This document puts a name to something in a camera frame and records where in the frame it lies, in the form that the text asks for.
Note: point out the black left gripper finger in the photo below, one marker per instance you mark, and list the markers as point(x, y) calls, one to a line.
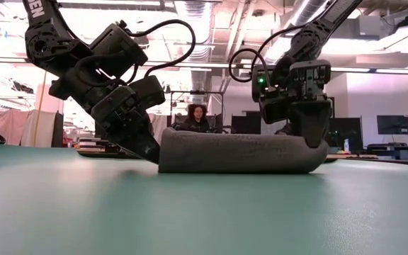
point(136, 141)

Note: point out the black wall monitor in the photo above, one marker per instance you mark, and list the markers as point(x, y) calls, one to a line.
point(393, 124)

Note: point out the white bottle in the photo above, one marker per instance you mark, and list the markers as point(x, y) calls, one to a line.
point(346, 146)

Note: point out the black display panel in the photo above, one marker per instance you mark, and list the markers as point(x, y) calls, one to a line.
point(349, 131)

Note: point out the grey towel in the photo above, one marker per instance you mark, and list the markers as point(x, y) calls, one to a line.
point(243, 152)

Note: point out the green table mat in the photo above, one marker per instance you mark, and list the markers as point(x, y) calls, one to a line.
point(204, 212)

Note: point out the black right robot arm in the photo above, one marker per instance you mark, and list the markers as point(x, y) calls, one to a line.
point(338, 14)

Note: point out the black desk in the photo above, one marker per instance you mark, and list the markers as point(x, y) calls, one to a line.
point(388, 148)

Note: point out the ceiling light strip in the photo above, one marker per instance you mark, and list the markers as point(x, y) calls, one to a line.
point(349, 69)
point(402, 71)

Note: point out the pale cloth partition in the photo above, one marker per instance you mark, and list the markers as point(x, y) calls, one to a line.
point(12, 127)

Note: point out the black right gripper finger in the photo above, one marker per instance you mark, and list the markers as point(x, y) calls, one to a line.
point(312, 120)

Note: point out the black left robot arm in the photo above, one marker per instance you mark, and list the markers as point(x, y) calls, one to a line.
point(44, 21)

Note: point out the person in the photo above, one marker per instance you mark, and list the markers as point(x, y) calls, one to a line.
point(197, 117)

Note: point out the black table frame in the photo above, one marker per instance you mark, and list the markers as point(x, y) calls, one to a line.
point(101, 155)

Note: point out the silver ventilation duct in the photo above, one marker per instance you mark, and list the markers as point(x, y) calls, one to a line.
point(198, 35)
point(306, 10)

